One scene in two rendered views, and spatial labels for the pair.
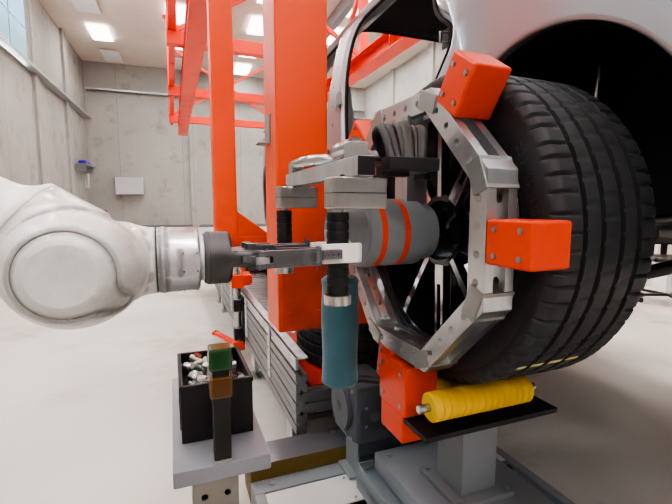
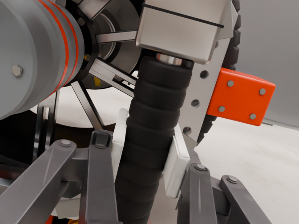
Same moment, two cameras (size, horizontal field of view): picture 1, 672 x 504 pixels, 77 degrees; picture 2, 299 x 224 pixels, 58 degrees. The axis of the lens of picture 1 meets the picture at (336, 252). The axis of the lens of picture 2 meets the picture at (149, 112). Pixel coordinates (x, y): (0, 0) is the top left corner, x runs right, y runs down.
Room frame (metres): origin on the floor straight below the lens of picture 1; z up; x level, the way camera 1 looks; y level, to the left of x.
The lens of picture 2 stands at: (0.61, 0.18, 0.91)
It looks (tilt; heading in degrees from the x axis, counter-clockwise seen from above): 16 degrees down; 286
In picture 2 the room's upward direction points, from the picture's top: 15 degrees clockwise
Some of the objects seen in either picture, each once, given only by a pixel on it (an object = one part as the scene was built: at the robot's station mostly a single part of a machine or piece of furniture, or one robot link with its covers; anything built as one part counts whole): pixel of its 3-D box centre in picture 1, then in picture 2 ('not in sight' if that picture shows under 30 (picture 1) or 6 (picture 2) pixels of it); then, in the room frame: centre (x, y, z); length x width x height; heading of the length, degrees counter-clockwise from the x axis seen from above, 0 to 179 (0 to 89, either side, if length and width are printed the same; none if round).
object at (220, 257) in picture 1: (235, 256); not in sight; (0.60, 0.15, 0.83); 0.09 x 0.08 x 0.07; 111
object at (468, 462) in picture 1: (466, 446); not in sight; (0.97, -0.32, 0.32); 0.40 x 0.30 x 0.28; 21
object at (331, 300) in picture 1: (337, 255); (143, 152); (0.66, 0.00, 0.83); 0.04 x 0.04 x 0.16
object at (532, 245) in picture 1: (526, 243); (233, 94); (0.61, -0.28, 0.85); 0.09 x 0.08 x 0.07; 21
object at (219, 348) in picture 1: (219, 356); not in sight; (0.72, 0.21, 0.64); 0.04 x 0.04 x 0.04; 21
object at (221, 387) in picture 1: (220, 384); not in sight; (0.72, 0.21, 0.59); 0.04 x 0.04 x 0.04; 21
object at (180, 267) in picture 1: (181, 259); not in sight; (0.58, 0.21, 0.83); 0.09 x 0.06 x 0.09; 21
